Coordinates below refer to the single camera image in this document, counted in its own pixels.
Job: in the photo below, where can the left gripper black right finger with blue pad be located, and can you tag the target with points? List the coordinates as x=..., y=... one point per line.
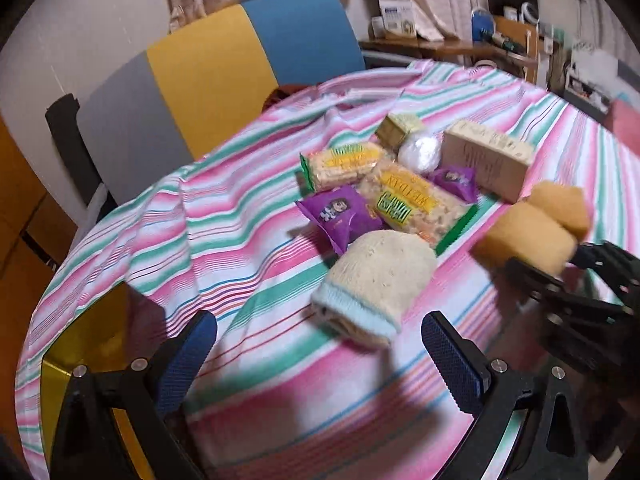
x=548, y=444

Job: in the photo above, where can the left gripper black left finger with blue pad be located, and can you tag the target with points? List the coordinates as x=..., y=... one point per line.
x=186, y=359

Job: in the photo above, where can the gold storage bin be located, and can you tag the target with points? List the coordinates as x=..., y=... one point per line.
x=119, y=327

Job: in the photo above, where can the beige cardboard box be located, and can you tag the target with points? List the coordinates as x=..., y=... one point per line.
x=500, y=161

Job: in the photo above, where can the small purple snack packet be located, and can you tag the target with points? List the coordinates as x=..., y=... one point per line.
x=458, y=181

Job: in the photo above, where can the large rice cracker pack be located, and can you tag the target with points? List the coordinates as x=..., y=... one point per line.
x=408, y=203

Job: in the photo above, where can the white plastic bag ball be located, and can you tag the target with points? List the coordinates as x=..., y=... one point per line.
x=420, y=152

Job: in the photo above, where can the wooden wardrobe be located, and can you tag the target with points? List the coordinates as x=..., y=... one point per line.
x=24, y=276

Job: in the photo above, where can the striped pink green bedsheet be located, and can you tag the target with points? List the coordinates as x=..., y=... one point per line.
x=280, y=396

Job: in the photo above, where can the wooden desk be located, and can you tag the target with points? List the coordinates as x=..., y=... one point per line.
x=469, y=52

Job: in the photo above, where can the small green tea box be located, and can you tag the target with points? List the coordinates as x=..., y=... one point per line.
x=395, y=129

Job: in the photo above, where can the small rice cracker pack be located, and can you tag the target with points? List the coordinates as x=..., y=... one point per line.
x=347, y=164

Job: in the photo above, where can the blue round container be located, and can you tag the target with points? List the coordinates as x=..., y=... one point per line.
x=483, y=25

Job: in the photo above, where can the grey yellow blue chair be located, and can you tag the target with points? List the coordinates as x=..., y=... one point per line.
x=194, y=89

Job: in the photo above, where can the white blue box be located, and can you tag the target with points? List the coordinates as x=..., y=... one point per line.
x=398, y=19

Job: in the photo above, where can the dark red cloth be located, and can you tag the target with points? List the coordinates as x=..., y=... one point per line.
x=280, y=94

